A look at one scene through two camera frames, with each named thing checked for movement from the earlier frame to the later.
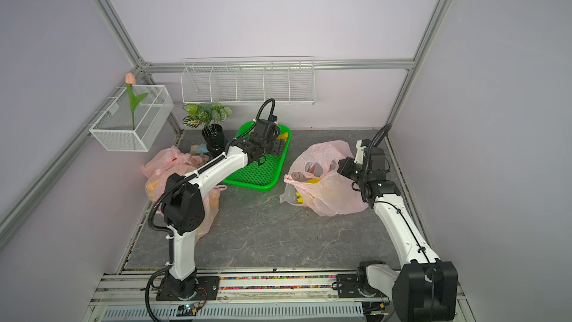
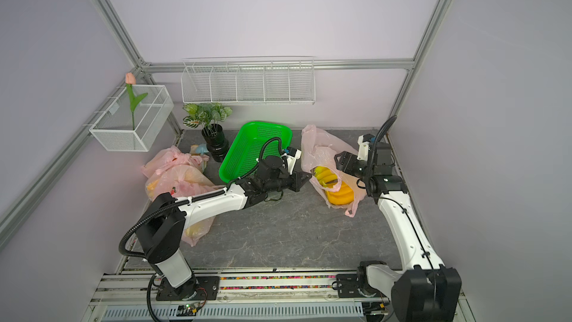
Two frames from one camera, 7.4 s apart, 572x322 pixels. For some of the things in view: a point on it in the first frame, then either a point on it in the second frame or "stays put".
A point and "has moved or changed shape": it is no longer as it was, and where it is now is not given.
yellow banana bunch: (312, 181) → (325, 177)
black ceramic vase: (214, 139) stays put
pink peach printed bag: (155, 187) → (192, 232)
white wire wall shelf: (265, 80) stays put
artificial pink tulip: (130, 80) stays put
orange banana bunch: (283, 136) → (345, 195)
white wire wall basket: (135, 119) stays put
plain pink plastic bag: (316, 182) has moved or changed shape
